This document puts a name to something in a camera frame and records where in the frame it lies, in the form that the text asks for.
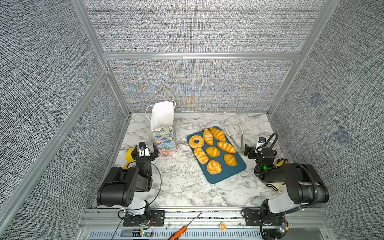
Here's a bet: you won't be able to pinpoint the white floral paper bag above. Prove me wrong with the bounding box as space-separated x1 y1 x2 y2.
145 100 177 156

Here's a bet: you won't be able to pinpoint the yellow toy spatula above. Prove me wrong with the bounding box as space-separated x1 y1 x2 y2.
123 148 134 169

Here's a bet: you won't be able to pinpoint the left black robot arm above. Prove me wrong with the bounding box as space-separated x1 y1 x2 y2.
97 142 159 220

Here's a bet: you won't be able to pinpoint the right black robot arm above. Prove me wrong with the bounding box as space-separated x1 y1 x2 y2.
244 145 330 225

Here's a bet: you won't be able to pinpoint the teal rectangular tray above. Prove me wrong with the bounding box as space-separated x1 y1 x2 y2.
187 126 247 184

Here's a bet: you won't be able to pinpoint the fake long twisted bread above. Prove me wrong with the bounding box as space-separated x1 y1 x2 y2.
194 148 209 165

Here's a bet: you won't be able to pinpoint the fake croissant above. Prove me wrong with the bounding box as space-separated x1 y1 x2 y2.
203 129 214 146
217 142 237 154
210 127 227 142
224 154 238 167

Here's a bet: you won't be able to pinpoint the cream serving tongs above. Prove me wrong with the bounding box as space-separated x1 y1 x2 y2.
222 123 244 155

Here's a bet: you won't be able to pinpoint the fake round striped bun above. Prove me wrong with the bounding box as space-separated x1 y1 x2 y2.
206 146 221 158

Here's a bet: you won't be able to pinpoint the fake croissant top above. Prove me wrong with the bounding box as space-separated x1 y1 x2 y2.
210 127 227 142

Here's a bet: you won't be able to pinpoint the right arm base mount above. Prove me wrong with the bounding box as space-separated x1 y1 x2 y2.
241 208 289 240

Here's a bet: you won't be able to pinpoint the orange handled screwdriver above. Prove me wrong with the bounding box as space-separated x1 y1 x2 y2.
168 213 202 240

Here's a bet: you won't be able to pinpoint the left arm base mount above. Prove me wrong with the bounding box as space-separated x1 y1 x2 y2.
123 210 166 228

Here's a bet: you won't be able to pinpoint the aluminium front rail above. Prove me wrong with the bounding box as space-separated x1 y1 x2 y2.
75 207 336 240

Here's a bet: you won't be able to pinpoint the small orange tag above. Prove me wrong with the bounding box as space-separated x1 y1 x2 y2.
219 223 227 232

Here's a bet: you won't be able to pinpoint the fake ring donut bread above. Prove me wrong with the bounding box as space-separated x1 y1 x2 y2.
189 135 205 149

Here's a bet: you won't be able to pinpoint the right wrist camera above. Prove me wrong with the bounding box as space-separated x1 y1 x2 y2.
255 137 267 153

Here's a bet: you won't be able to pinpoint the yellow work glove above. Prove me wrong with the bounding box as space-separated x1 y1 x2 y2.
266 160 289 192

